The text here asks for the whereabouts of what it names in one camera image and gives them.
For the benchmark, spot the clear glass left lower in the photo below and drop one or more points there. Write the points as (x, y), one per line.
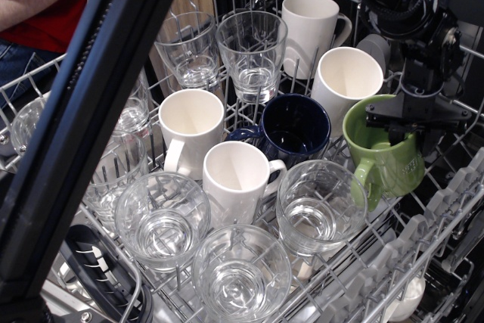
(123, 161)

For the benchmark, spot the white bowl lower rack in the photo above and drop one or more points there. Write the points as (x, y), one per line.
(399, 310)

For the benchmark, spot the white mug tilted right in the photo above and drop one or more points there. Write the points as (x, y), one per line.
(344, 76)

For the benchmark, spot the clear glass back centre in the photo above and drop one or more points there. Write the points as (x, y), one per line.
(252, 45)

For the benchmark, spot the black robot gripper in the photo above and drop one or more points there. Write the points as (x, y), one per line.
(426, 115)

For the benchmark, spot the grey round plastic clip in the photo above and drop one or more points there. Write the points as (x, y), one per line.
(377, 47)

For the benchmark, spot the green ceramic mug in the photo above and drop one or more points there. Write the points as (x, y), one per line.
(385, 170)

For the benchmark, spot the grey wire dishwasher rack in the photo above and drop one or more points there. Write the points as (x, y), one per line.
(384, 223)

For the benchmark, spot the white mug centre left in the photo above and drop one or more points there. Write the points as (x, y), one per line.
(192, 123)

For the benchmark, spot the grey plastic tine holder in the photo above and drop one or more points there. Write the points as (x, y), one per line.
(386, 278)

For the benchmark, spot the white mug centre front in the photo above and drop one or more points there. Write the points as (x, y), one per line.
(236, 178)

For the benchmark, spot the clear glass front left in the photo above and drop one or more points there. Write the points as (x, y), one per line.
(161, 218)

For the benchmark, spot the black rack handle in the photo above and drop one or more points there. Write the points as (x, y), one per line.
(107, 280)

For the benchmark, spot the dark blue ceramic mug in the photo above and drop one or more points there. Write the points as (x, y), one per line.
(293, 128)

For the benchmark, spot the person in red shirt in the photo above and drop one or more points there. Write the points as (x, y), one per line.
(36, 41)

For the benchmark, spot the clear glass front right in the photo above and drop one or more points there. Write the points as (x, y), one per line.
(320, 206)

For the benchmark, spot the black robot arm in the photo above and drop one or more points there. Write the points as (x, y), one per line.
(429, 39)

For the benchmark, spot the clear glass back left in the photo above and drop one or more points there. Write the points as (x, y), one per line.
(187, 46)

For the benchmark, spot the clear glass front centre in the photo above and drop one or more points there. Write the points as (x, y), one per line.
(241, 273)

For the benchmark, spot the clear glass far left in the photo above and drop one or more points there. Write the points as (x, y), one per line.
(25, 123)

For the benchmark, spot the white mug back row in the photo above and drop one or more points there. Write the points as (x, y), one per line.
(314, 27)

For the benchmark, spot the tall clear glass left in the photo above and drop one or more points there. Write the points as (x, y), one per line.
(135, 116)

